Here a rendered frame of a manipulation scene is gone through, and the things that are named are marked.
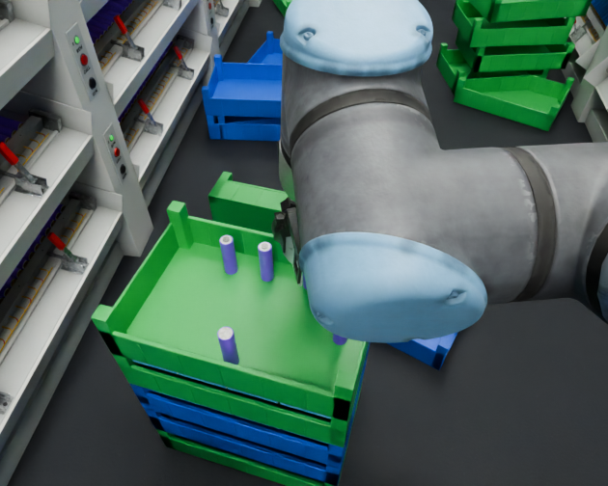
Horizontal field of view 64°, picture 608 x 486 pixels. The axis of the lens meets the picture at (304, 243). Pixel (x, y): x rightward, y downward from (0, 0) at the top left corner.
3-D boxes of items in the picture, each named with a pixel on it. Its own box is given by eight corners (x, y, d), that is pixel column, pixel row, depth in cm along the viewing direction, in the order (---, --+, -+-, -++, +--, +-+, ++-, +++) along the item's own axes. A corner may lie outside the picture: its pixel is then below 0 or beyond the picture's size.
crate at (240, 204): (347, 290, 106) (355, 263, 111) (354, 226, 91) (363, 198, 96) (220, 259, 112) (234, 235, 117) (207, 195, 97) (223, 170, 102)
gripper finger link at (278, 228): (270, 255, 57) (277, 216, 50) (268, 243, 58) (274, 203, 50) (309, 250, 58) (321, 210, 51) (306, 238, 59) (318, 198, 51)
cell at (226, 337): (230, 341, 53) (235, 370, 58) (235, 328, 54) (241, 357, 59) (214, 337, 54) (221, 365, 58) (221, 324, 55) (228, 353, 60)
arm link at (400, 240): (571, 284, 22) (492, 80, 27) (315, 306, 21) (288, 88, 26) (488, 343, 30) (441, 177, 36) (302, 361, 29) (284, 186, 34)
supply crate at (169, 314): (381, 284, 67) (389, 246, 61) (347, 423, 54) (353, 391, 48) (183, 238, 73) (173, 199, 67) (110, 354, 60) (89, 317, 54)
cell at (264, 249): (275, 273, 68) (273, 242, 63) (271, 283, 67) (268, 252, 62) (263, 270, 68) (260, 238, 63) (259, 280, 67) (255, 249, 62)
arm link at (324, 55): (289, 73, 25) (274, -45, 30) (283, 202, 36) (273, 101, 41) (462, 68, 26) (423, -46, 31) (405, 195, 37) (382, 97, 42)
